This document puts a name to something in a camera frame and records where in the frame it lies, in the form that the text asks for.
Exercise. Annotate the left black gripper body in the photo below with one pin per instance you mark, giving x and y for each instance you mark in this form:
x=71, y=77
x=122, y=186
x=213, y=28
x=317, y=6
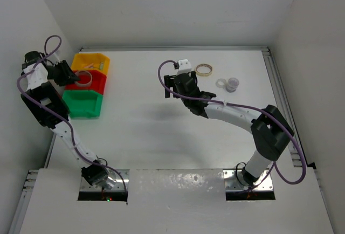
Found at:
x=60, y=73

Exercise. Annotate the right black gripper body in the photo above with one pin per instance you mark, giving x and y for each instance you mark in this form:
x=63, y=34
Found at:
x=170, y=82

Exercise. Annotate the grey tape roll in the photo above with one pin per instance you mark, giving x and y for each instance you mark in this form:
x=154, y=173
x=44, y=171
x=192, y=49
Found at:
x=85, y=79

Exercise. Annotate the orange eraser cap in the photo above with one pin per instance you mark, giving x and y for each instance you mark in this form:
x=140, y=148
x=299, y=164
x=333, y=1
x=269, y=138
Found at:
x=89, y=66

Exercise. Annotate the beige tape roll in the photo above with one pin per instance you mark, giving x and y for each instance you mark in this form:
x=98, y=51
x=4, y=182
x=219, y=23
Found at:
x=204, y=70

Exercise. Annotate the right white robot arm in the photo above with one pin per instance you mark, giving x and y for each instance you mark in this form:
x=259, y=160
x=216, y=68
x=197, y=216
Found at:
x=270, y=140

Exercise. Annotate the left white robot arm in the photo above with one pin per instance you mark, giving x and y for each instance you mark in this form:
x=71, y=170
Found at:
x=47, y=106

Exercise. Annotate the yellow plastic bin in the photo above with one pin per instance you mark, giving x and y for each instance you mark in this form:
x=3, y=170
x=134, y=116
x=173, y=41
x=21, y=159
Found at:
x=82, y=59

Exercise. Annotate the green plastic bin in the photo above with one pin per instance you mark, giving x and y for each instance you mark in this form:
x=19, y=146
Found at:
x=83, y=103

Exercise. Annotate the red plastic bin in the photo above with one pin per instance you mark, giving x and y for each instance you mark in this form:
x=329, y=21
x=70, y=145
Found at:
x=98, y=83

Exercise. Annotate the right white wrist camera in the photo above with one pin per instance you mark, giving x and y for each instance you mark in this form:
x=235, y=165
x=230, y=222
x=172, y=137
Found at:
x=182, y=66

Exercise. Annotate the back aluminium frame rail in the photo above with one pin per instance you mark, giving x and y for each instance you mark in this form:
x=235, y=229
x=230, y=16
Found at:
x=175, y=48

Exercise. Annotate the aluminium frame rail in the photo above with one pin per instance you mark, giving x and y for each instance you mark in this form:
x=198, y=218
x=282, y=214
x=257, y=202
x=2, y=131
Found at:
x=175, y=48
x=279, y=92
x=24, y=201

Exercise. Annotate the right aluminium frame rail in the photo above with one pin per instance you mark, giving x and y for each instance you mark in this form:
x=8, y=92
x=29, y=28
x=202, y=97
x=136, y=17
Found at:
x=279, y=92

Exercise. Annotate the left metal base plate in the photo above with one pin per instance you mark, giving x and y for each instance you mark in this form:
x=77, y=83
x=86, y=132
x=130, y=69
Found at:
x=113, y=183

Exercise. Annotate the metal base plate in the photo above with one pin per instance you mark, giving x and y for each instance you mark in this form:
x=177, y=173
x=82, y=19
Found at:
x=113, y=183
x=236, y=184

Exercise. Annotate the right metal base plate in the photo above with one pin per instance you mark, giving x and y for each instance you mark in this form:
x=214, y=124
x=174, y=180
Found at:
x=236, y=184

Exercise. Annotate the left aluminium frame rail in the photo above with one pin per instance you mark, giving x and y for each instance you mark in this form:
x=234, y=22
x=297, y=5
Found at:
x=24, y=201

